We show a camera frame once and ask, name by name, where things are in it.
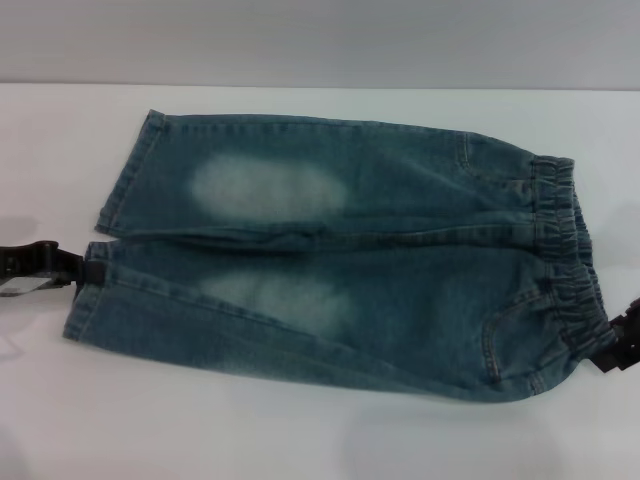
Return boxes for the blue denim shorts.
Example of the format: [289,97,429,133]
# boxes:
[60,110,619,420]

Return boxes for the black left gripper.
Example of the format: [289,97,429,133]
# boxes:
[0,239,106,299]

